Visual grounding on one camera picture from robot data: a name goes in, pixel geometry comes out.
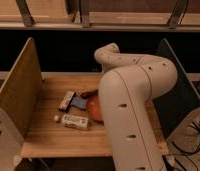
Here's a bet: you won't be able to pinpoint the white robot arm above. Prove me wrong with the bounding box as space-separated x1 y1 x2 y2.
94 43 178 171

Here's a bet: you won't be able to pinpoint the orange ceramic bowl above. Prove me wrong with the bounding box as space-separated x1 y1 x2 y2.
86 95 103 122

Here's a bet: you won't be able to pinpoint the blue rectangular sponge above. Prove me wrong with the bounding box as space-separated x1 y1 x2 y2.
71 97 87 110

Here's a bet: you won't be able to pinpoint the white red snack bar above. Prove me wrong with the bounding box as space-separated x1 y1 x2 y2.
58 91 75 111

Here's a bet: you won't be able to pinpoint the white plastic bottle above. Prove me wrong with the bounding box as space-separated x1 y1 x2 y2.
54 114 89 130

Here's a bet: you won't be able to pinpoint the wooden shelf with brackets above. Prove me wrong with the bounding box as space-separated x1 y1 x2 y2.
0 0 200 32

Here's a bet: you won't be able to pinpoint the left wooden side panel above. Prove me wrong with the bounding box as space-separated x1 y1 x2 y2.
0 38 42 145

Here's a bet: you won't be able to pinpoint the right dark side panel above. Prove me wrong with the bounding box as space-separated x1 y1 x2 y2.
153 39 200 140

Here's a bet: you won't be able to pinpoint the black cables on floor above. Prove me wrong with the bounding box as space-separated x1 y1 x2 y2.
162 111 200 171

